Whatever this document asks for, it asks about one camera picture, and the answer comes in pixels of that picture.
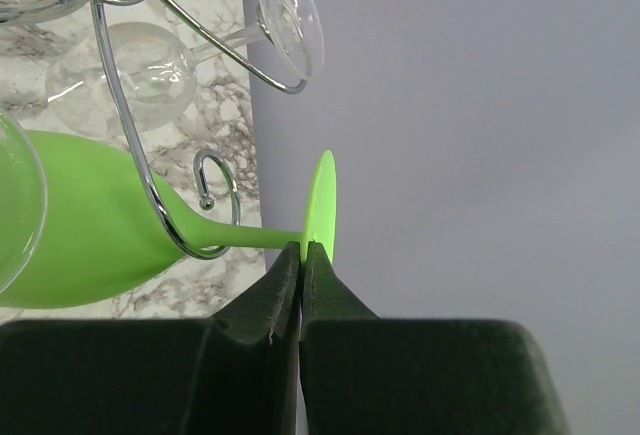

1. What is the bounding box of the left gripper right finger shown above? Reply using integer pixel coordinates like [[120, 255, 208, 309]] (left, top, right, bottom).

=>
[[300, 243, 570, 434]]

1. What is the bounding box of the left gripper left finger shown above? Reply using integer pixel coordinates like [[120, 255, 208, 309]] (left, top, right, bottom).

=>
[[1, 242, 300, 434]]

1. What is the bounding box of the clear wine glass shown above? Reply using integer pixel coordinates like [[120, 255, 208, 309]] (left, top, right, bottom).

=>
[[45, 0, 325, 138], [1, 114, 48, 290]]

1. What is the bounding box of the chrome wine glass rack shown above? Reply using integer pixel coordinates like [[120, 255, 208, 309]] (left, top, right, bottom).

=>
[[0, 0, 309, 261]]

